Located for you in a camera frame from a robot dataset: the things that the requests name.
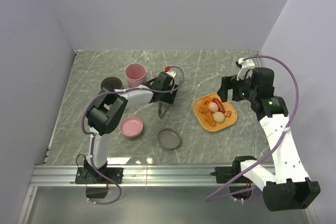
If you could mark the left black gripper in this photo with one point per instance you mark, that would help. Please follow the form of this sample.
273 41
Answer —
170 98

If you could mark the fried chicken nugget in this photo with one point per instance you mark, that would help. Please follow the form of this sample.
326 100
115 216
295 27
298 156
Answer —
208 117

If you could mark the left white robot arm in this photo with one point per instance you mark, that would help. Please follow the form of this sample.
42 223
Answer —
104 113

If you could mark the orange fried piece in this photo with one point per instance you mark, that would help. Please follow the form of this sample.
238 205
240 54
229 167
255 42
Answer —
203 109

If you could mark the aluminium mounting rail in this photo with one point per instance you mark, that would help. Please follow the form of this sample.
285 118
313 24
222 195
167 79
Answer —
151 194

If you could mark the white steamed bun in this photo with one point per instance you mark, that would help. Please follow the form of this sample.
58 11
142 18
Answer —
219 117

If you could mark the metal tongs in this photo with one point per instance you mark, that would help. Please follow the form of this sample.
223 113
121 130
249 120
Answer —
162 109

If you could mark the red sausage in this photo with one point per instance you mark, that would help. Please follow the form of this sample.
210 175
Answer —
219 104

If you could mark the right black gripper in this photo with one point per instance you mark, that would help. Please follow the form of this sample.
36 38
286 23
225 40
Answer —
229 82

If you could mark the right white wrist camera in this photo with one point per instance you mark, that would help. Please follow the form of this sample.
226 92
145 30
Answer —
245 66

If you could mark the grey cylindrical container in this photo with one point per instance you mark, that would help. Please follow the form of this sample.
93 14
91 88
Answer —
112 83

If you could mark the pink cylindrical container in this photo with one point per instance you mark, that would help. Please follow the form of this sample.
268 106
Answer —
136 74

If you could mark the grey round lid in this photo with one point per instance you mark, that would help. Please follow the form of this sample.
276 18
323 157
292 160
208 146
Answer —
169 139

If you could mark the woven bamboo tray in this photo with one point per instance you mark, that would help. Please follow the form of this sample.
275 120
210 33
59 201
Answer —
230 115

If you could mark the pink egg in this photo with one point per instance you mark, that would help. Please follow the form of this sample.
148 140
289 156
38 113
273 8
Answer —
213 107

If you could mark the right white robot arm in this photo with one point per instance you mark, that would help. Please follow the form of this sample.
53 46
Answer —
280 174

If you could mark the pink round lid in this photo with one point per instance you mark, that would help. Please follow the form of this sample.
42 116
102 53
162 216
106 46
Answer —
131 127

